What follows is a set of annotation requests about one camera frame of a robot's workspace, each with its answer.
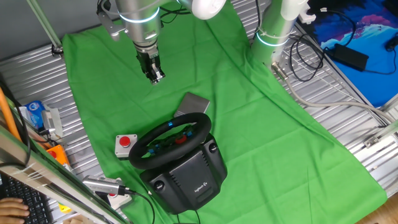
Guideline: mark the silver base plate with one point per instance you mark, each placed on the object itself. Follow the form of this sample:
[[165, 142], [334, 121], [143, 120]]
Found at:
[[287, 62]]

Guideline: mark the black power adapter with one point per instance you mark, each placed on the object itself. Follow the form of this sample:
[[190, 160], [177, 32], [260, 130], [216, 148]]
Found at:
[[351, 57]]

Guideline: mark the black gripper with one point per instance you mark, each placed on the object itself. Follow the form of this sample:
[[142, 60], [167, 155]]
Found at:
[[143, 60]]

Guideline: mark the black computer mouse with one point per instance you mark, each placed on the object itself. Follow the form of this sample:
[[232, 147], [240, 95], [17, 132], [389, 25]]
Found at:
[[392, 43]]

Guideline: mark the grey box red mushroom button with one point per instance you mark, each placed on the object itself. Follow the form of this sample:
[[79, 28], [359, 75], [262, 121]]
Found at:
[[119, 151]]

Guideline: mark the long silver camera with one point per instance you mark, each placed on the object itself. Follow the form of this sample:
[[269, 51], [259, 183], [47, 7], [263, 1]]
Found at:
[[102, 184]]

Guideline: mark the black steering wheel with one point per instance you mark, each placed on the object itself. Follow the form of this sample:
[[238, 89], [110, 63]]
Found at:
[[138, 160]]

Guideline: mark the blue patterned mouse pad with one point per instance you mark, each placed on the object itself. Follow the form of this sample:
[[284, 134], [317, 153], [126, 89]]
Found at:
[[373, 84]]

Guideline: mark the silver arm-mounted camera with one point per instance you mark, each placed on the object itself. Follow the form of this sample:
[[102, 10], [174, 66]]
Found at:
[[112, 29]]

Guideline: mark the orange box red button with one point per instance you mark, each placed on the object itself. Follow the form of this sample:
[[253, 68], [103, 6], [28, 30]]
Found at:
[[60, 157]]

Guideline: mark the black keyboard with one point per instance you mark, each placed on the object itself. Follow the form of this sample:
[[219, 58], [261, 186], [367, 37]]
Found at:
[[31, 202]]

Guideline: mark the black wheel base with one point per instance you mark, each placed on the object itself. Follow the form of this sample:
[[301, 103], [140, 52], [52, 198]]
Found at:
[[186, 177]]

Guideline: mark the small silver ribbed camera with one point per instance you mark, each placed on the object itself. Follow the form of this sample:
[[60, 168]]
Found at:
[[51, 119]]

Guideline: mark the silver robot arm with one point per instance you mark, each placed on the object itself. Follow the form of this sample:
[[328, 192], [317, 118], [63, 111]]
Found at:
[[140, 28]]

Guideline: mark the person's hand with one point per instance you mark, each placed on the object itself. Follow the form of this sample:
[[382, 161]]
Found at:
[[11, 211]]

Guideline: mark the aluminium profile bracket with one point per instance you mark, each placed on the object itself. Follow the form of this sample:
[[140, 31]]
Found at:
[[382, 133]]

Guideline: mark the aluminium frame bar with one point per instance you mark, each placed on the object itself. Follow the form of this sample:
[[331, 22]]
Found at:
[[46, 180]]

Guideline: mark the green cloth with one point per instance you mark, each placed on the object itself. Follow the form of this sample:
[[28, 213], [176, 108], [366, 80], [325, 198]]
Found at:
[[264, 140]]

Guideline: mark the grey box small red button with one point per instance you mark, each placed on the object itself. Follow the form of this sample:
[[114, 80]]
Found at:
[[119, 200]]

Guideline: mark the thin metal tripod pole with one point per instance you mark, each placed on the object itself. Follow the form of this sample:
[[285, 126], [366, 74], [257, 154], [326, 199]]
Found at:
[[46, 25]]

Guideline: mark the blue tissue pack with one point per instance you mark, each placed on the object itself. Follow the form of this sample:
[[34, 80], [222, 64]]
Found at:
[[35, 113]]

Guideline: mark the orange pole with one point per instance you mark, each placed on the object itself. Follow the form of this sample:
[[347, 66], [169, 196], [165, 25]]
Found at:
[[7, 115]]

